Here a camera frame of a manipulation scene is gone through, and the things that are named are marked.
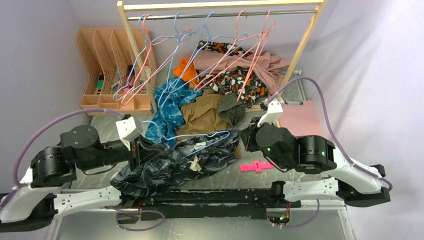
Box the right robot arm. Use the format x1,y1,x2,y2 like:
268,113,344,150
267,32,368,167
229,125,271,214
239,123,391,208

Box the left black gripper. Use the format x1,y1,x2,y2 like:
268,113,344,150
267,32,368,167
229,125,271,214
80,132,166,171

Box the pink wire hanger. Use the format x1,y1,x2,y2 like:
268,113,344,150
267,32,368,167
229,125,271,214
120,13,192,112
209,10,271,74
236,9,275,101

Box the blue leaf print garment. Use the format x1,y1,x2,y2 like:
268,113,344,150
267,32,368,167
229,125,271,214
145,77,203,147

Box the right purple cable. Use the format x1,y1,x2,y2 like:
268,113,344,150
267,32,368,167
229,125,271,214
264,76,393,192

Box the pink wire hanger right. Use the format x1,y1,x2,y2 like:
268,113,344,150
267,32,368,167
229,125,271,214
236,9,275,101

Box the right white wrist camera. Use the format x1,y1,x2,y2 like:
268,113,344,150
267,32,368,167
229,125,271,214
257,98,283,127

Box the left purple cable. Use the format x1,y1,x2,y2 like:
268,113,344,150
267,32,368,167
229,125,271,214
0,108,128,213

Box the olive green garment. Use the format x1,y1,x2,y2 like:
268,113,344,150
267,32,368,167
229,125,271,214
217,92,246,127

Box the pink garment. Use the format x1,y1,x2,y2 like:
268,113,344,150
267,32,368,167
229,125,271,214
193,50,291,94

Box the pink wire hanger left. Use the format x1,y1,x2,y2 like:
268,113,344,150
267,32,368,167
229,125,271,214
120,13,192,112

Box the peach file organizer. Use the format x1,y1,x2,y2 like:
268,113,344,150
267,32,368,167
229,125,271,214
75,28,151,114

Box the orange black patterned garment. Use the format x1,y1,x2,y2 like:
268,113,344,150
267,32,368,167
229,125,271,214
196,40,268,108

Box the wooden clothes rack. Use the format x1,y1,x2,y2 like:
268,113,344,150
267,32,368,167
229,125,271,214
116,0,329,114

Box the dark leaf print shorts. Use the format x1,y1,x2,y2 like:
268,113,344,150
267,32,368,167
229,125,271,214
110,128,240,198

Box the pink wire hanger middle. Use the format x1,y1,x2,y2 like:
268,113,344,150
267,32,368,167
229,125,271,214
209,10,271,74

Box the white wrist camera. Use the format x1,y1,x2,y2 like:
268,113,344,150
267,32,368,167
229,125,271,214
115,116,142,151
257,98,283,127

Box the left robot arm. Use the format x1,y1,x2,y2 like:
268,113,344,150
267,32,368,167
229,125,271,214
0,125,162,233

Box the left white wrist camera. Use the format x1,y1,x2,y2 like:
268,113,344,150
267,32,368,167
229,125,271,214
115,116,142,151

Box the brown shorts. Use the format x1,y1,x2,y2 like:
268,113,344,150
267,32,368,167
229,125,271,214
175,89,230,141

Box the purple cable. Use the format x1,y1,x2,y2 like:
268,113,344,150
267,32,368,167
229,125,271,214
0,108,128,213
264,76,393,192

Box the pink plastic clip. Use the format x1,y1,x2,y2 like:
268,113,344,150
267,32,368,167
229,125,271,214
239,160,274,173

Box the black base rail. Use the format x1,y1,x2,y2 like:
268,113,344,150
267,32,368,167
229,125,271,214
118,188,286,221

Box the pink clipboard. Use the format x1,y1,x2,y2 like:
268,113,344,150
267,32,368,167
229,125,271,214
278,100,324,137

